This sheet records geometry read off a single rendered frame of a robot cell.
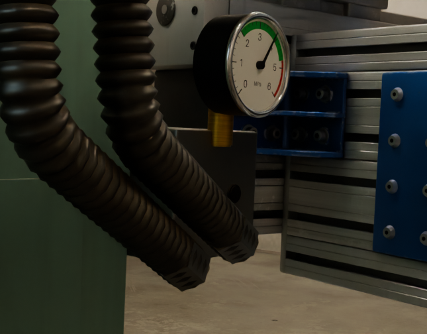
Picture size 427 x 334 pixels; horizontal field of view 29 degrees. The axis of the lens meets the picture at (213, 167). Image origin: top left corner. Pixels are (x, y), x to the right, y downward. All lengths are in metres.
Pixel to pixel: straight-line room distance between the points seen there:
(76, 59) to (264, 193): 0.47
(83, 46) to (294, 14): 0.49
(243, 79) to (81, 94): 0.09
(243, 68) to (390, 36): 0.37
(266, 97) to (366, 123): 0.36
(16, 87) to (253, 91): 0.23
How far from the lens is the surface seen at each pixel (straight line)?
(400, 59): 0.83
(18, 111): 0.30
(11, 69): 0.30
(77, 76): 0.48
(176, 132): 0.49
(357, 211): 0.86
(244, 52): 0.49
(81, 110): 0.48
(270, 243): 4.12
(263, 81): 0.50
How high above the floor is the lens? 0.62
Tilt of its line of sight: 3 degrees down
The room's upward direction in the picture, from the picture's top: 3 degrees clockwise
